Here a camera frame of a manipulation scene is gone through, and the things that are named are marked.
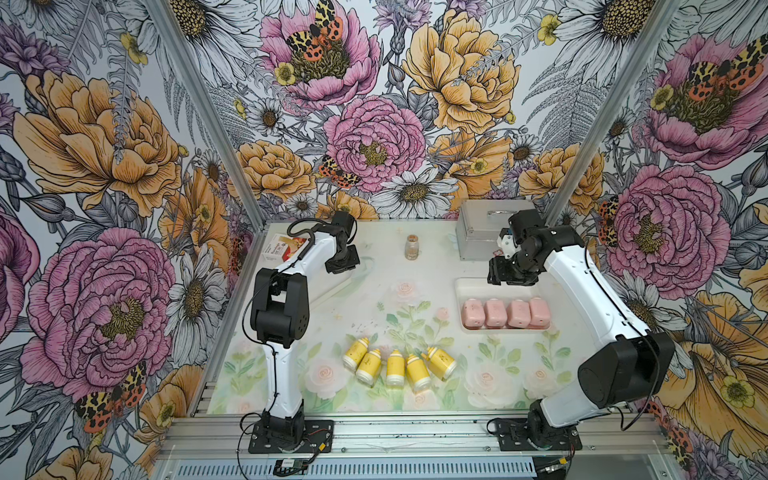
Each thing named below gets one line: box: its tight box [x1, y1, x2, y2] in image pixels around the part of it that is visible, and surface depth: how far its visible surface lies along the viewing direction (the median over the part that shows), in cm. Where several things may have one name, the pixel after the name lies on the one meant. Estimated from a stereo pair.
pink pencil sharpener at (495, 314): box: [484, 298, 507, 329], surface depth 91 cm
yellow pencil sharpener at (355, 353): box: [342, 337, 369, 373], surface depth 81 cm
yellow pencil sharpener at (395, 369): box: [386, 349, 405, 387], surface depth 81 cm
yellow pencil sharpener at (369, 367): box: [356, 349, 381, 386], surface depth 80 cm
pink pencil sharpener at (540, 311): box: [529, 296, 551, 330], surface depth 91 cm
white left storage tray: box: [300, 237, 354, 306], surface depth 70 cm
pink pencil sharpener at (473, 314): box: [462, 298, 485, 330], surface depth 91 cm
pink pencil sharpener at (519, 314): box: [507, 299, 531, 329], surface depth 91 cm
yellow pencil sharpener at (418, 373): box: [407, 354, 431, 392], surface depth 79 cm
